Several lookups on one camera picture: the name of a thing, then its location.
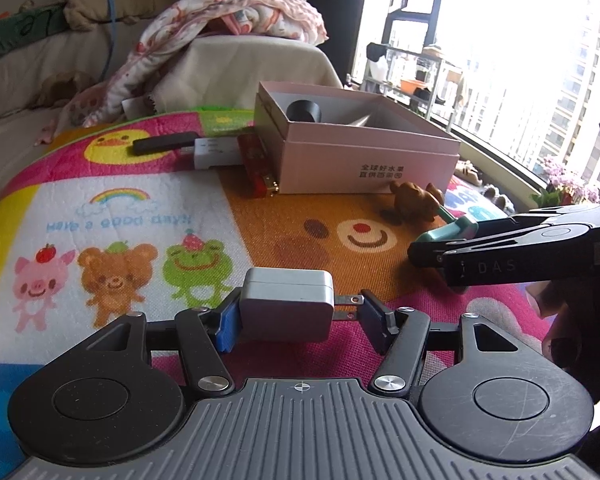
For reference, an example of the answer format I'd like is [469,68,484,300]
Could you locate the beige covered sofa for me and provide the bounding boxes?
[0,0,344,171]

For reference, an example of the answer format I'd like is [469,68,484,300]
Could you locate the white adapter box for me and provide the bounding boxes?
[194,136,244,171]

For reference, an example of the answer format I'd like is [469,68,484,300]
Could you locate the black plastic nozzle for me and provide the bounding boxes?
[286,99,324,124]

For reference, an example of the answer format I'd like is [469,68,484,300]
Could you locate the beige shoes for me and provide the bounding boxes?
[455,159,486,183]

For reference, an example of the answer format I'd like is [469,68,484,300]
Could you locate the pink cardboard box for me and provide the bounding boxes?
[253,80,462,196]

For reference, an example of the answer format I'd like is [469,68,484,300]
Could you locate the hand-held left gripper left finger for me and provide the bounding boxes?
[81,287,243,396]

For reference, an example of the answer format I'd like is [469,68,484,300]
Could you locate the beige pillow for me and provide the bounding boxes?
[64,0,182,32]

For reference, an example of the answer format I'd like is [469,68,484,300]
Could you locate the teal plastic hook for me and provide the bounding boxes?
[413,204,480,262]

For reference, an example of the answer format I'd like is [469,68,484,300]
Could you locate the green plush toy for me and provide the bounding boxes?
[0,6,70,59]

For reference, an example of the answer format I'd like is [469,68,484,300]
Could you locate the black usb stick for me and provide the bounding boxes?
[131,131,200,157]

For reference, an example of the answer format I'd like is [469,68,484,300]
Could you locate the metal storage rack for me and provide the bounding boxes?
[366,41,470,117]

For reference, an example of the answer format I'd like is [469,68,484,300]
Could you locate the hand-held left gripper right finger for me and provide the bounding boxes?
[359,289,532,396]

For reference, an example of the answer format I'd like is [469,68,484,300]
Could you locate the brown toy squirrel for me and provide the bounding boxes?
[389,180,447,224]

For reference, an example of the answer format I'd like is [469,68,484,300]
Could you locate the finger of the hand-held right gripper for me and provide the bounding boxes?
[472,202,600,243]
[407,232,600,289]

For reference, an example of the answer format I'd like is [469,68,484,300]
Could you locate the red lighter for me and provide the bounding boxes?
[237,135,281,200]

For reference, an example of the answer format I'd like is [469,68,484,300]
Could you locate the white charger adapter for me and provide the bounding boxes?
[239,267,366,344]

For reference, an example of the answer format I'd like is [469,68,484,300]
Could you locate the pink printed blanket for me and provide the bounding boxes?
[81,0,329,129]

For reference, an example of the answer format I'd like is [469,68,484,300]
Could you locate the person's right hand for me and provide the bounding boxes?
[527,279,600,404]

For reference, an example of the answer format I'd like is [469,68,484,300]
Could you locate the pink potted flowers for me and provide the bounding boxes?
[531,155,600,209]

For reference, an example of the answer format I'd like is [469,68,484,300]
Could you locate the colourful cartoon play mat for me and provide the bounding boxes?
[0,105,600,480]

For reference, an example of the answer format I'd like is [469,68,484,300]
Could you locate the brown plush toy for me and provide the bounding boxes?
[40,72,97,109]

